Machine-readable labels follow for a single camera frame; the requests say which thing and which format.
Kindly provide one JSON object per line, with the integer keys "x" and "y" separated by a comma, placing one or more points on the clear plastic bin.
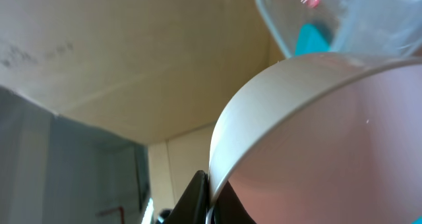
{"x": 376, "y": 27}

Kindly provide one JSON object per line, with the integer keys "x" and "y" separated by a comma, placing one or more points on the teal plastic serving tray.
{"x": 312, "y": 39}

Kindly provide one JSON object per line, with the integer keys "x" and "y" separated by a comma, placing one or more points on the small white plate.
{"x": 324, "y": 138}

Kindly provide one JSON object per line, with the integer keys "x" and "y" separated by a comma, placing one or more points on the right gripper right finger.
{"x": 228, "y": 209}

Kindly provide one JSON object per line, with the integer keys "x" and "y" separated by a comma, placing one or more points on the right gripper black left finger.
{"x": 193, "y": 204}

